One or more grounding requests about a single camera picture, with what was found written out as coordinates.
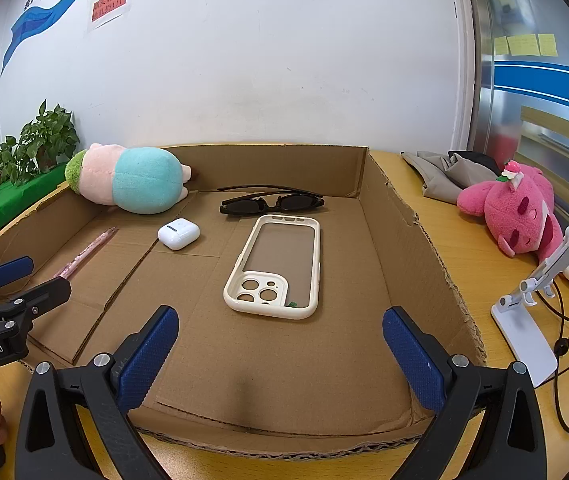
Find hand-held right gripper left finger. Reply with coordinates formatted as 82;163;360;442
14;304;181;480

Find cream phone case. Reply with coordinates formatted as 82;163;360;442
223;214;322;321

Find shallow cardboard box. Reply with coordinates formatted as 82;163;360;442
0;144;487;461

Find grey cloth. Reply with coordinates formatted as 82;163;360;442
401;150;507;205

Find white earbuds case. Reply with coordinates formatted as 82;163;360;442
158;217;201;252

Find pink and teal plush toy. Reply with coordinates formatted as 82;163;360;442
64;142;194;216

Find large potted green plant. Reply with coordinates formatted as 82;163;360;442
17;100;81;171

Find pink bear plush toy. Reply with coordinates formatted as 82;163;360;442
457;160;564;259

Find red wall sign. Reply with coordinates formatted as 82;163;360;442
84;0;132;33

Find blue door banner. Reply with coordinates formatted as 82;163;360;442
493;60;569;122

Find green tablecloth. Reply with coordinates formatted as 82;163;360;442
0;164;68;263

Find blue wave wall decal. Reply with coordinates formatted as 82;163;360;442
0;0;130;77

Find pink pen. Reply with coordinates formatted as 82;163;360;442
53;226;120;281

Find black cloth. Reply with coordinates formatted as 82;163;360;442
447;150;501;172

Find black sunglasses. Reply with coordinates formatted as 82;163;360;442
217;184;326;217

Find white phone stand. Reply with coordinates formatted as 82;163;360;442
490;218;569;388

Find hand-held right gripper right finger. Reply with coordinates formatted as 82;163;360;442
381;306;550;480

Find glass door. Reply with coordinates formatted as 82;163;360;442
457;0;569;241

